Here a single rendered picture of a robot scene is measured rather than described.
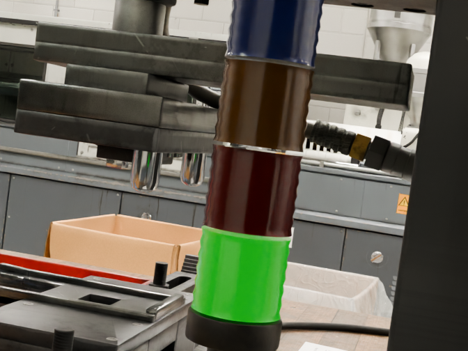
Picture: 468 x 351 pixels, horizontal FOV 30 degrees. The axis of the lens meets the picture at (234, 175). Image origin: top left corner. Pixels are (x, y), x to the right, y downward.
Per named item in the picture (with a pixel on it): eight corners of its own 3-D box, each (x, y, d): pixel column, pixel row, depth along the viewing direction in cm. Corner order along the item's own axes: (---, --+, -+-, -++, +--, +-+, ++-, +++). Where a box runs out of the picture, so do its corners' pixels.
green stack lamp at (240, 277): (204, 296, 39) (214, 222, 39) (287, 310, 38) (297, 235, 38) (180, 310, 35) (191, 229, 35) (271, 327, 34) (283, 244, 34)
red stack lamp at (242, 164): (214, 219, 39) (224, 144, 39) (298, 232, 38) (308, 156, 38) (191, 225, 35) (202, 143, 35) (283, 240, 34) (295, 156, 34)
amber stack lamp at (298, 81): (224, 141, 39) (235, 65, 38) (309, 152, 38) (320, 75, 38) (203, 138, 35) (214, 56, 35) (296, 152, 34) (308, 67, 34)
